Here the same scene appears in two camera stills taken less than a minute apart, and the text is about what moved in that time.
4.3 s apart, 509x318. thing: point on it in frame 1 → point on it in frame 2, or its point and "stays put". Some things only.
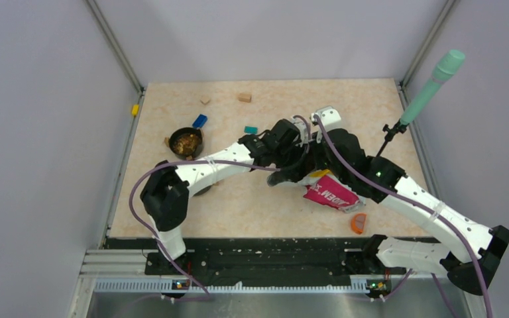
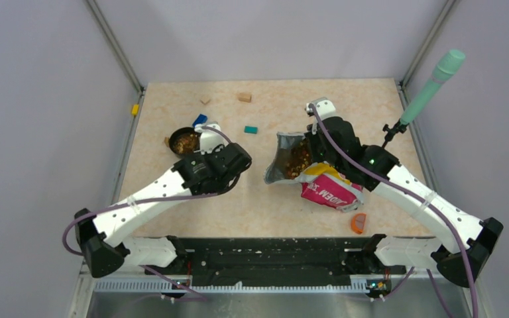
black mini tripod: (397, 128) stays put
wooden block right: (246, 97) stays put
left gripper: (299, 150) → (209, 150)
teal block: (251, 130) stays put
